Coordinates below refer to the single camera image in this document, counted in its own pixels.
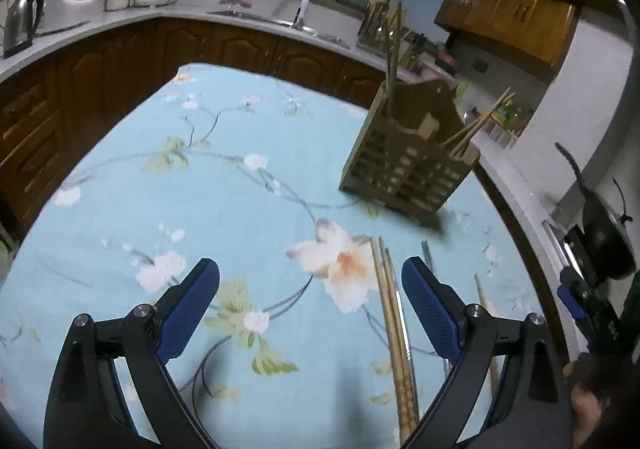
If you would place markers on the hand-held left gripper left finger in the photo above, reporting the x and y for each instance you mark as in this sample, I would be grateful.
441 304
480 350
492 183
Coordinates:
187 319

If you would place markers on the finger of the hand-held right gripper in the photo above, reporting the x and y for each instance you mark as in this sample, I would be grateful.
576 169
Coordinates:
570 301

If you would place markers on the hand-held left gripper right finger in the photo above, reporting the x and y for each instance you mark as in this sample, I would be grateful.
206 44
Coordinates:
432 314

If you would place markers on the wooden chopstick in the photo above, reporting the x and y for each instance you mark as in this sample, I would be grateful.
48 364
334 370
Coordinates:
485 125
387 329
480 121
393 329
399 329
484 309

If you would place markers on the wooden utensil holder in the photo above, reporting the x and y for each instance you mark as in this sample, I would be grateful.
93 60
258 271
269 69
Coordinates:
400 164

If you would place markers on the person's right hand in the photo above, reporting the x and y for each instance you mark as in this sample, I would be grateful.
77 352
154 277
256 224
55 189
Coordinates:
590 399

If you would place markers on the gas stove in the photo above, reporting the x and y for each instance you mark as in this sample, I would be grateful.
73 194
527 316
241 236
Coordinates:
575 249

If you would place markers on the black wok with lid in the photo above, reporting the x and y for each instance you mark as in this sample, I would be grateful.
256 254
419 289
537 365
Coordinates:
607 239

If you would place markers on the blue floral tablecloth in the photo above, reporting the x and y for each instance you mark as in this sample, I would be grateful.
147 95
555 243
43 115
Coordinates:
200 204

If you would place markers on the group of condiment bottles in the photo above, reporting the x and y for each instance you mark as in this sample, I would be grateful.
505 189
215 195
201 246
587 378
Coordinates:
512 121

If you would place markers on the stacked pink bowls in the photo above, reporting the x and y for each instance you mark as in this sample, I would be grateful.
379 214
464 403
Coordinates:
446 64

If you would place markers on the wooden base cabinets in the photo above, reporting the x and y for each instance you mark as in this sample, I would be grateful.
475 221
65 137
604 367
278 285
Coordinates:
125 69

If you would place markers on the countertop knife and utensil rack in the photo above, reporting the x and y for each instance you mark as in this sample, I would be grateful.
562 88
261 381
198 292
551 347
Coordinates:
372 24

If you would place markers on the white kitchen countertop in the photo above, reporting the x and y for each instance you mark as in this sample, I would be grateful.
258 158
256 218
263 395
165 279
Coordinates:
125 19

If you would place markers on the steel kitchen sink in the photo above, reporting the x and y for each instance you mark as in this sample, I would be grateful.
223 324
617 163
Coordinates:
280 21

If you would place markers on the white faucet filter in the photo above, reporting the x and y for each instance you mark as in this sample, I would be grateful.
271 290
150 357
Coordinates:
302 11

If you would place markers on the white and red rice cooker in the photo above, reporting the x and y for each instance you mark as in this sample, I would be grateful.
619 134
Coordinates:
72 4

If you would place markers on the steel electric kettle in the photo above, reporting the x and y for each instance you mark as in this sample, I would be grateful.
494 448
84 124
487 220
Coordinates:
22 21

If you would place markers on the dark wall outlet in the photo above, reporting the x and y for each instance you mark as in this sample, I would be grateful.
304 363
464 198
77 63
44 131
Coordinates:
480 66

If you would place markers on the low wooden wall cabinets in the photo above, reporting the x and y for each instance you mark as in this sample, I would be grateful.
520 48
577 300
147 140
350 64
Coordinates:
505 24

